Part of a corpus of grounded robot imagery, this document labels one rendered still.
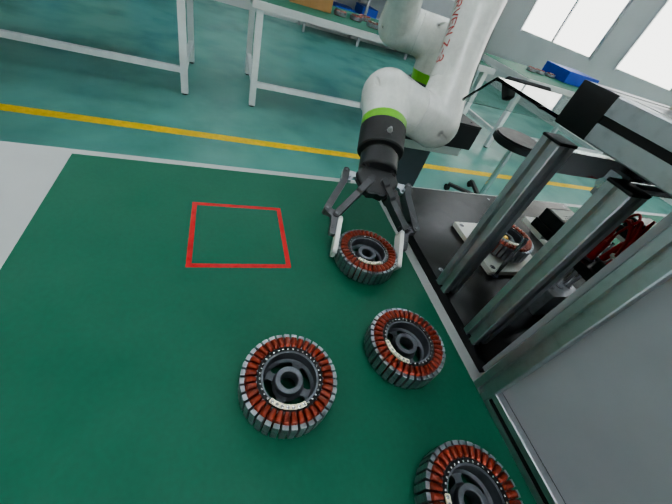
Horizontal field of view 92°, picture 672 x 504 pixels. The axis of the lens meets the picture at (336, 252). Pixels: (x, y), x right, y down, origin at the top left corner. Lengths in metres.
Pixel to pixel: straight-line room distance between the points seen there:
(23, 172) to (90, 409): 0.44
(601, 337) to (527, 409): 0.14
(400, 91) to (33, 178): 0.66
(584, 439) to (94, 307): 0.58
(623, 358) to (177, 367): 0.47
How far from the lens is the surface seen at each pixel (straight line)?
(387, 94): 0.70
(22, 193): 0.70
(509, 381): 0.50
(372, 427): 0.44
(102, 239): 0.59
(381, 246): 0.59
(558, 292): 0.69
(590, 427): 0.47
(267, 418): 0.38
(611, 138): 0.43
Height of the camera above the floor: 1.14
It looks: 41 degrees down
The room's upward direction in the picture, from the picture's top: 21 degrees clockwise
